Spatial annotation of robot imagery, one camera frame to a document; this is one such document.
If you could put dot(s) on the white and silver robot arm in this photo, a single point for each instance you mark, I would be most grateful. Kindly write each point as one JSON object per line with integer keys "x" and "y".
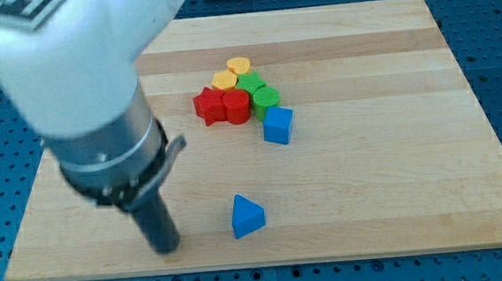
{"x": 69, "y": 68}

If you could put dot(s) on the red star block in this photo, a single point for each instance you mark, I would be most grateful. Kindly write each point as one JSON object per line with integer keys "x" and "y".
{"x": 209, "y": 106}

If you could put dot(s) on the green star block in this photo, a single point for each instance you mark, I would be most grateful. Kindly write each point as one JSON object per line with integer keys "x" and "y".
{"x": 250, "y": 82}

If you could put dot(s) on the blue triangle block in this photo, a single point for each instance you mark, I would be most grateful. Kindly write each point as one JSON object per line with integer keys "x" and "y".
{"x": 247, "y": 216}

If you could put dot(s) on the blue cube block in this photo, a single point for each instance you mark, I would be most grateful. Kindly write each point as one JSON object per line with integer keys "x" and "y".
{"x": 278, "y": 125}

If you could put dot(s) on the red cylinder block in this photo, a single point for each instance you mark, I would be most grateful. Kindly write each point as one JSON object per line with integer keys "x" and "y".
{"x": 237, "y": 106}

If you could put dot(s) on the green cylinder block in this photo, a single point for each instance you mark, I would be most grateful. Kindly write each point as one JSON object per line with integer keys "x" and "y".
{"x": 263, "y": 99}

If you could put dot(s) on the yellow hexagon block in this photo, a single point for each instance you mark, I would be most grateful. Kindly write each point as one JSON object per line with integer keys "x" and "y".
{"x": 224, "y": 80}

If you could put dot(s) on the yellow heart block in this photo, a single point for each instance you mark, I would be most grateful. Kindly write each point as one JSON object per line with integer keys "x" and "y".
{"x": 239, "y": 65}

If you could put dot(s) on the wooden board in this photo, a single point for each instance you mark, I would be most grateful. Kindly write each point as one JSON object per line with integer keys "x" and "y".
{"x": 391, "y": 153}

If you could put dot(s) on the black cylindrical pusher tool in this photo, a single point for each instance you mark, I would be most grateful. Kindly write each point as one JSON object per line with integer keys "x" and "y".
{"x": 152, "y": 217}

